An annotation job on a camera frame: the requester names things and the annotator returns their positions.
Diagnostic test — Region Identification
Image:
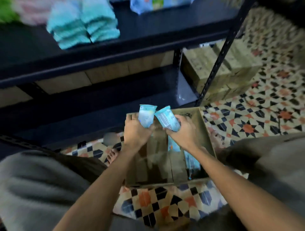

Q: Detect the person's grey left trouser leg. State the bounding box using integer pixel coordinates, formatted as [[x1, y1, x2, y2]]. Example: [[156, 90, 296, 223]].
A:
[[0, 149, 108, 231]]

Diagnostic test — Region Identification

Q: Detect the green packet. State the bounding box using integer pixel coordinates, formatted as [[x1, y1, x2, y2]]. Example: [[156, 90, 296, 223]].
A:
[[0, 0, 20, 24]]

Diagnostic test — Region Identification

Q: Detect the person's left forearm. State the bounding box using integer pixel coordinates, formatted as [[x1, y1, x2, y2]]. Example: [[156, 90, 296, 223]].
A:
[[53, 145, 149, 231]]

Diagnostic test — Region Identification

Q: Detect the open cardboard box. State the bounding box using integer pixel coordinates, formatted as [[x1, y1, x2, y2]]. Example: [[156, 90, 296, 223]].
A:
[[124, 107, 217, 188]]

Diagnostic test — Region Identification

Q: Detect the person's grey trouser leg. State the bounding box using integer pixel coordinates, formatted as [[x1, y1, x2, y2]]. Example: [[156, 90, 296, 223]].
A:
[[0, 149, 108, 231], [216, 133, 305, 231]]

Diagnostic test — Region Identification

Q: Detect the person's right forearm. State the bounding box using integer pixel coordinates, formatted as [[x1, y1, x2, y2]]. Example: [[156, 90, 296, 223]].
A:
[[185, 146, 305, 231]]

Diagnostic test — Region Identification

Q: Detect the person's foot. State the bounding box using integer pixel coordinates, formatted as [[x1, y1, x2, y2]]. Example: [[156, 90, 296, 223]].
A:
[[207, 128, 225, 149], [106, 148, 120, 166]]

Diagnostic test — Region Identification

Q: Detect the person's right foot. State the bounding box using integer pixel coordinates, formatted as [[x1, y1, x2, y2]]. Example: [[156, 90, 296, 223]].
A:
[[207, 128, 225, 149]]

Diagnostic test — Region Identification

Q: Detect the light blue wipes packet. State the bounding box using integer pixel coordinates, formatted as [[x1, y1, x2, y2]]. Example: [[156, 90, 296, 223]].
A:
[[154, 106, 181, 132], [138, 104, 158, 129], [167, 135, 182, 153], [183, 151, 201, 180]]

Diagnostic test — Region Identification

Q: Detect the stack of teal packets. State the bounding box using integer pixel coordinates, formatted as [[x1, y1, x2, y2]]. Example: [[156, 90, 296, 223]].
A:
[[46, 0, 121, 50]]

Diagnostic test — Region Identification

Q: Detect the person's right hand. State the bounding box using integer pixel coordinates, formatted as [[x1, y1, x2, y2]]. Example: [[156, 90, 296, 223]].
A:
[[164, 114, 203, 154]]

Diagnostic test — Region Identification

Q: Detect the person's left hand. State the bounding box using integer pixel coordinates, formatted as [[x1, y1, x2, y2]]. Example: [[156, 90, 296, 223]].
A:
[[124, 113, 157, 153]]

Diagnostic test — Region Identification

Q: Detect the person's left foot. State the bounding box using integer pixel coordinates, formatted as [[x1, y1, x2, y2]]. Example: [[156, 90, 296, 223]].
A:
[[106, 148, 120, 166]]

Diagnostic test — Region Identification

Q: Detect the blue and white packet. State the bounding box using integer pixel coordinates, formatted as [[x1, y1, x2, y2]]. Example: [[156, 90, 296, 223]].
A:
[[129, 0, 194, 14]]

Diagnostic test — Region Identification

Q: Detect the person's grey right trouser leg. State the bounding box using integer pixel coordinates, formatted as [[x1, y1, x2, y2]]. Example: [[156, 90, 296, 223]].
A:
[[216, 133, 305, 231]]

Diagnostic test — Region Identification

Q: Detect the black metal shelf rack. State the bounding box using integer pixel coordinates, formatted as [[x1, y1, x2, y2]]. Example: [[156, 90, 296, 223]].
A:
[[0, 0, 256, 155]]

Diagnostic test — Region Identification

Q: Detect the stack of pink packets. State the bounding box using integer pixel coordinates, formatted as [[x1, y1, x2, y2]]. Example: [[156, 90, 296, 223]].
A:
[[11, 0, 58, 26]]

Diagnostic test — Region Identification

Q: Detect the closed cardboard box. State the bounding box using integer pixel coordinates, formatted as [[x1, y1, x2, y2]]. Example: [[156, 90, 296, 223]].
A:
[[34, 71, 93, 95], [182, 46, 232, 96], [213, 39, 263, 82], [85, 51, 175, 84], [0, 86, 33, 109]]

